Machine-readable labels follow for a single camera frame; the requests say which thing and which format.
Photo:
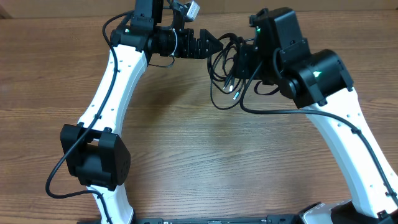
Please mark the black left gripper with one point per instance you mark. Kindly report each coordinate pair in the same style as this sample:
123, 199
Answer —
199, 51

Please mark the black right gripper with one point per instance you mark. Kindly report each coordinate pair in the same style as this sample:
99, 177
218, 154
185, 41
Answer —
246, 59

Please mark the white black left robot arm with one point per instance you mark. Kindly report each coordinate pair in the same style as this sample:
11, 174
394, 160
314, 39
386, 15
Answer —
94, 151

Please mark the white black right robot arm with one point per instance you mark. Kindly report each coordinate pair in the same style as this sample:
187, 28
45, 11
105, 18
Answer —
322, 89

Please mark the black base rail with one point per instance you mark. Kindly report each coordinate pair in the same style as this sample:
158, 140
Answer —
270, 219

